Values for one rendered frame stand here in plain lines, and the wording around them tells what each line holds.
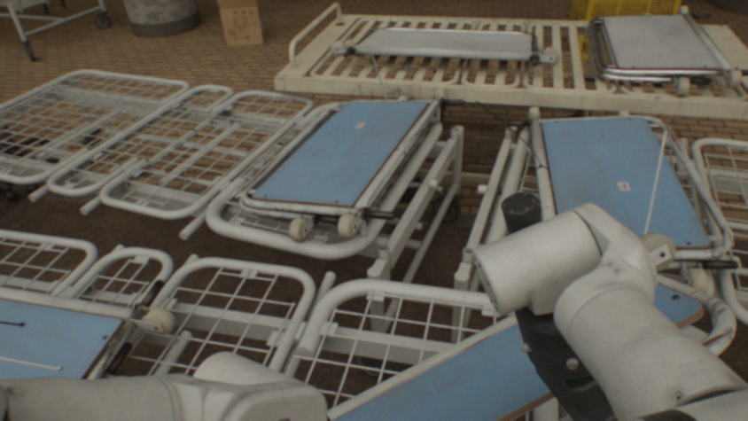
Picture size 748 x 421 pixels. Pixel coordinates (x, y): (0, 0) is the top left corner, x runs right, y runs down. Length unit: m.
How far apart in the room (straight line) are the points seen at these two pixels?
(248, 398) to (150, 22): 4.96
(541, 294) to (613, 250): 0.08
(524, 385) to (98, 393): 0.53
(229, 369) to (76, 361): 0.78
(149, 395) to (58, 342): 0.91
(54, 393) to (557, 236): 0.39
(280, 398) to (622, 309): 0.26
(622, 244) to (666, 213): 1.10
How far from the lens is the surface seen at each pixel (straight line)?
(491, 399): 0.76
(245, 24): 4.69
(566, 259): 0.49
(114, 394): 0.41
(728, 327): 0.78
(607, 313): 0.40
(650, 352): 0.37
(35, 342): 1.34
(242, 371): 0.50
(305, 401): 0.46
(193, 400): 0.42
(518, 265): 0.48
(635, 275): 0.44
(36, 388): 0.39
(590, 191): 1.61
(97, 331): 1.29
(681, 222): 1.53
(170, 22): 5.26
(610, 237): 0.47
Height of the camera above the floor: 1.41
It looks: 36 degrees down
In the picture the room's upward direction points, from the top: 3 degrees counter-clockwise
